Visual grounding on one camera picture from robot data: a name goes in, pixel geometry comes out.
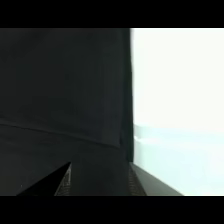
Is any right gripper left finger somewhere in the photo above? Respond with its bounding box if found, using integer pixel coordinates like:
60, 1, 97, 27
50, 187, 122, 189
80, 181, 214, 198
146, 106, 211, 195
17, 161, 73, 197

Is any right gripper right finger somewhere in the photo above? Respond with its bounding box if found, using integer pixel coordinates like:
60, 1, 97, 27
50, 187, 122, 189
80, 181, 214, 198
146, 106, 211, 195
127, 161, 184, 197

